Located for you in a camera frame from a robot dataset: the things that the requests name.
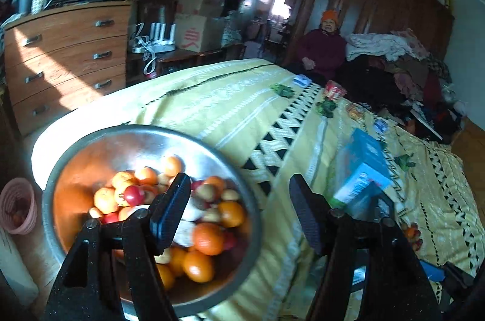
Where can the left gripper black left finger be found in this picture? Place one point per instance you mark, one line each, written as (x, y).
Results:
(86, 287)

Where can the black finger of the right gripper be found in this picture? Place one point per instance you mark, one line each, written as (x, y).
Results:
(456, 284)

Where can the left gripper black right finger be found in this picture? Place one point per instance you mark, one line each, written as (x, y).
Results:
(395, 286)

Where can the mandarin orange front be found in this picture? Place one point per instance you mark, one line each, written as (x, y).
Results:
(208, 238)

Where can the large orange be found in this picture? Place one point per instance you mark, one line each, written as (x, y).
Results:
(232, 214)

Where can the black appliance box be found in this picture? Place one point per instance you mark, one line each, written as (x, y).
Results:
(371, 205)

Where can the metal fruit bowl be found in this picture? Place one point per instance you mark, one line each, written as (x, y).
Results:
(86, 163)

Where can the blue green food box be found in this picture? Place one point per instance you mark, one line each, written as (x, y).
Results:
(359, 163)

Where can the pink wicker basket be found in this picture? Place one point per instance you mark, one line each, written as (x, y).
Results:
(18, 207)

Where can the green leaf bunch centre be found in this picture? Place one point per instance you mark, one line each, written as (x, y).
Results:
(326, 107)

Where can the green leaf bunch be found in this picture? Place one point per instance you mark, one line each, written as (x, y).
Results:
(326, 107)
(282, 90)

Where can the yellow patterned bedspread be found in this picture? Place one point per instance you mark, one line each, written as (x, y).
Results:
(232, 107)

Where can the red snack packet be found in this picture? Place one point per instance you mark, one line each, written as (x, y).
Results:
(334, 91)

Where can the green leaf bunch right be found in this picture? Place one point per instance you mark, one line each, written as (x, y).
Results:
(282, 90)

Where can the blue tissue packet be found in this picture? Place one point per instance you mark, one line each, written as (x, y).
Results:
(302, 81)

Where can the pile of clothes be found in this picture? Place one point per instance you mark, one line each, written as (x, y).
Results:
(395, 76)

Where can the wooden chest of drawers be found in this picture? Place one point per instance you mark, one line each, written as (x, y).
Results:
(61, 59)

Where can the person in orange hat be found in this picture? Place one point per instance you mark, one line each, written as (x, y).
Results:
(321, 52)

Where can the white wifi router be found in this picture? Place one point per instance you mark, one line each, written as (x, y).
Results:
(155, 42)

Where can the cardboard box with red print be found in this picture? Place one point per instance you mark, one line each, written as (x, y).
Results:
(197, 33)

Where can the dark wooden wardrobe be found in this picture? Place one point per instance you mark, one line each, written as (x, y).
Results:
(430, 21)

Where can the white patterned mug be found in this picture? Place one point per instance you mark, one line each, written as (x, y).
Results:
(38, 6)

